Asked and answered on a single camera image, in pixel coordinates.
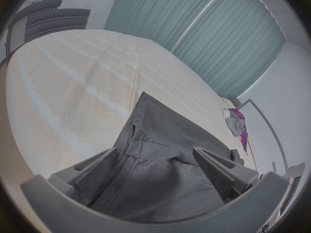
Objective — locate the white printed pillow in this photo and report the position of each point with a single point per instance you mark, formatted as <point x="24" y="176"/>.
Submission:
<point x="227" y="103"/>

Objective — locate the blue-green curtain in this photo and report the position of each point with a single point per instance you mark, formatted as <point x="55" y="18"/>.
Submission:
<point x="158" y="13"/>
<point x="238" y="45"/>

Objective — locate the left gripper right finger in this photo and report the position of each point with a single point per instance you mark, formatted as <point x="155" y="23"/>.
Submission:
<point x="218" y="176"/>

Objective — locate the purple garment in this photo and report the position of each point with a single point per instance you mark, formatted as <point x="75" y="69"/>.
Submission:
<point x="245" y="132"/>

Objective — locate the pink garment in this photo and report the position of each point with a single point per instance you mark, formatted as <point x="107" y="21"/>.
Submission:
<point x="242" y="138"/>

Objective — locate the bed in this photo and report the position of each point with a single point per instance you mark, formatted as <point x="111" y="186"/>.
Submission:
<point x="73" y="81"/>

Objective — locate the grey bedside table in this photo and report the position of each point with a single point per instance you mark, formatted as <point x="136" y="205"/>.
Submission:
<point x="230" y="98"/>

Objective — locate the black chest of drawers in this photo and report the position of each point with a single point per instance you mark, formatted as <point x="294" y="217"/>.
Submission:
<point x="55" y="20"/>

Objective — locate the black T-shirt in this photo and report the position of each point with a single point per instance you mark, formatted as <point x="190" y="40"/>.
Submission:
<point x="160" y="154"/>

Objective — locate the grey garment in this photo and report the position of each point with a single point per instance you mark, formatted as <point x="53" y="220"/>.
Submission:
<point x="235" y="124"/>

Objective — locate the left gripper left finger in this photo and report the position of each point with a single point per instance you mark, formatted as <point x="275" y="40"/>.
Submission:
<point x="94" y="173"/>

